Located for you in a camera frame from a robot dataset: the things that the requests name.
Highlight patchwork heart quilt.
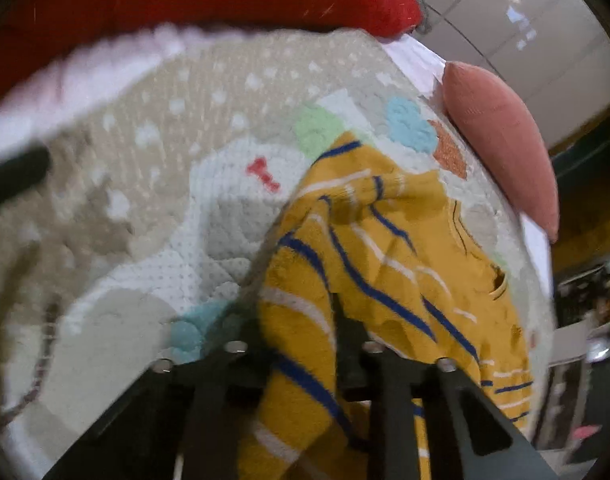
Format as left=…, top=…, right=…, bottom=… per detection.
left=0, top=30, right=553, bottom=479

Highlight yellow striped knit sweater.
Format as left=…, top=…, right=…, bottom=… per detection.
left=238, top=133, right=533, bottom=479

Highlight beige glossy wardrobe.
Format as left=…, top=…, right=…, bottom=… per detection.
left=416, top=0, right=610, bottom=146

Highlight pink corduroy pillow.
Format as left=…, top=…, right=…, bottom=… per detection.
left=442, top=62, right=560, bottom=243

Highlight white open shelf cabinet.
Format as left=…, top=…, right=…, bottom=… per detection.
left=533, top=263, right=610, bottom=476

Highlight pink bottle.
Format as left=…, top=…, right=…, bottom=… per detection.
left=572, top=425, right=602, bottom=442

